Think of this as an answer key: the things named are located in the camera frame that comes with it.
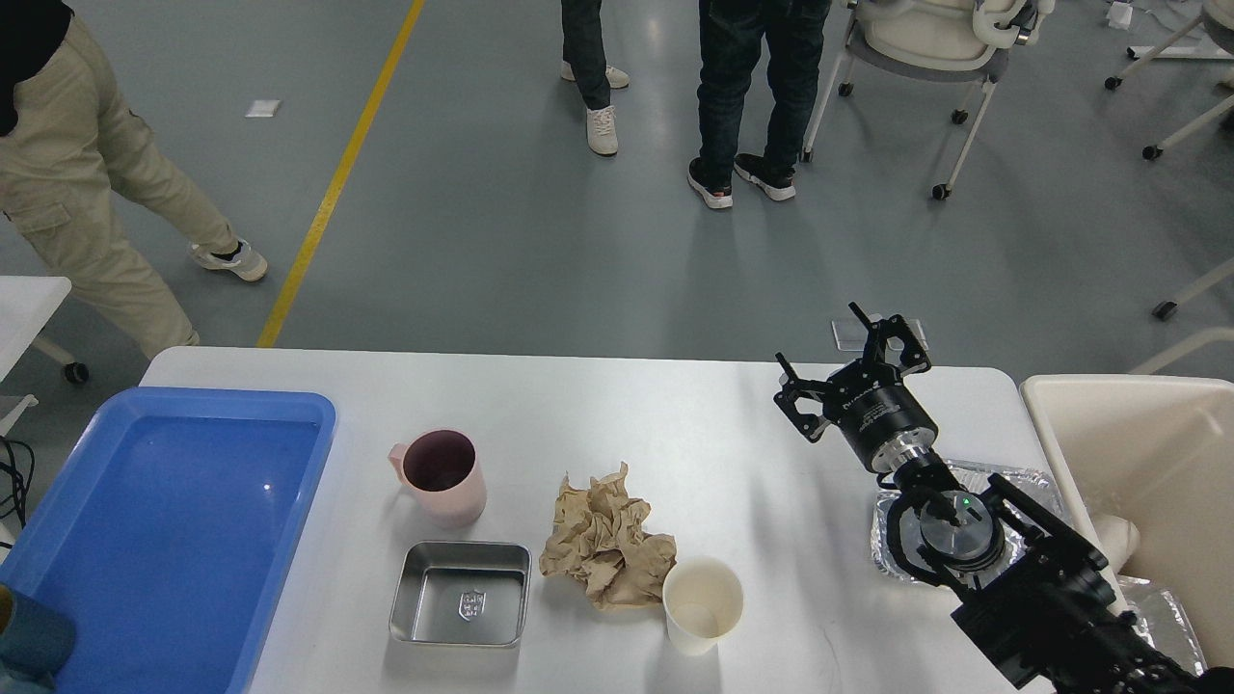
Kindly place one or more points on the aluminium foil tray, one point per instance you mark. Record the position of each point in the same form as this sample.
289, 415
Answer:
1162, 620

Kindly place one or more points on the cream plastic bin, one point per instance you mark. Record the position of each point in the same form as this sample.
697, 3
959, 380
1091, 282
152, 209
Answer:
1145, 467

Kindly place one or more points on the person in khaki trousers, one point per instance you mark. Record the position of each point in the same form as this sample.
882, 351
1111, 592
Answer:
70, 143

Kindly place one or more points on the clear floor plate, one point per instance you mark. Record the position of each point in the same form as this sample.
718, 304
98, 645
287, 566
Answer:
851, 335

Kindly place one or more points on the white grey office chair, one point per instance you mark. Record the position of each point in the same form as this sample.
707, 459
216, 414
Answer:
960, 42

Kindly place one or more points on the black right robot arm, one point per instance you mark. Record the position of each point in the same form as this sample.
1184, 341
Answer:
1032, 597

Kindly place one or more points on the pink plastic mug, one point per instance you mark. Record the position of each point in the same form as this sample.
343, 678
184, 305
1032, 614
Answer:
441, 470

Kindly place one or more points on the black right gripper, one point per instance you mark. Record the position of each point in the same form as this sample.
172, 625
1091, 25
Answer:
880, 418

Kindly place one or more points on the white paper cup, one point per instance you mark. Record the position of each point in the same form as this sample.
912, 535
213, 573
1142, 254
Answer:
703, 601

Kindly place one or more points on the blue plastic tray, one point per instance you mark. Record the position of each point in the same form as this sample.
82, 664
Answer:
169, 532

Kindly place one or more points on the square stainless steel tray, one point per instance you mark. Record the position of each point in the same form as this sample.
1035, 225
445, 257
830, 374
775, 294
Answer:
462, 594

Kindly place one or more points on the crumpled brown paper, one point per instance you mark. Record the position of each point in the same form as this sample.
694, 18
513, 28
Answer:
598, 539

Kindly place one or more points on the person with white sneakers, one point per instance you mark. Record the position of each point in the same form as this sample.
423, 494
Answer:
583, 62

